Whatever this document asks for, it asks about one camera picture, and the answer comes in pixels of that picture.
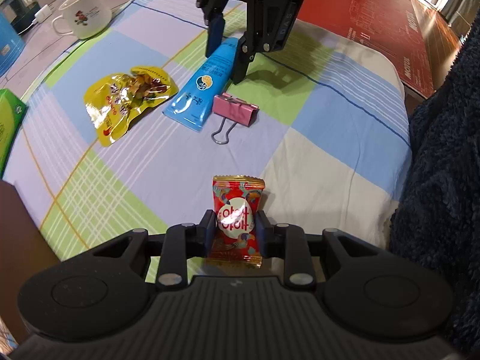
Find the dark blue fuzzy blanket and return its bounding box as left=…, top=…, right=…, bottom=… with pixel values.
left=389, top=19, right=479, bottom=359

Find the white cartoon mug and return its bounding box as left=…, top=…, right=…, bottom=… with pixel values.
left=51, top=0, right=112, bottom=40

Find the teal electric kettle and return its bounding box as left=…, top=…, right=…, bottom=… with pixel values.
left=1, top=0, right=41, bottom=35

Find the blue cream tube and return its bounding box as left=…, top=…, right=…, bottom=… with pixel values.
left=163, top=37, right=239, bottom=132

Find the white power adapter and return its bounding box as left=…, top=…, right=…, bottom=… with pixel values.
left=34, top=4, right=52, bottom=24

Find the white brown-edged storage box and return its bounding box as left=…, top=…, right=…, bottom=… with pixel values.
left=0, top=181, right=59, bottom=343

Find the green tissue pack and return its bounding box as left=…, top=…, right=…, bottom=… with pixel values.
left=0, top=88, right=28, bottom=176

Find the red orange candy packet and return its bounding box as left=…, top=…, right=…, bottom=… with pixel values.
left=209, top=175, right=265, bottom=268

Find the pink binder clip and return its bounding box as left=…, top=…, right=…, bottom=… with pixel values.
left=211, top=93, right=260, bottom=146

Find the yellow chestnut snack pouch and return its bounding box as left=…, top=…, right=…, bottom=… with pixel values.
left=84, top=66, right=178, bottom=147

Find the checkered tablecloth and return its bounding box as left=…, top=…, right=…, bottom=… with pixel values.
left=3, top=0, right=411, bottom=259

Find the blue thermos flask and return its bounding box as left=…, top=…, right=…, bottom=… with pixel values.
left=0, top=13, right=25, bottom=76

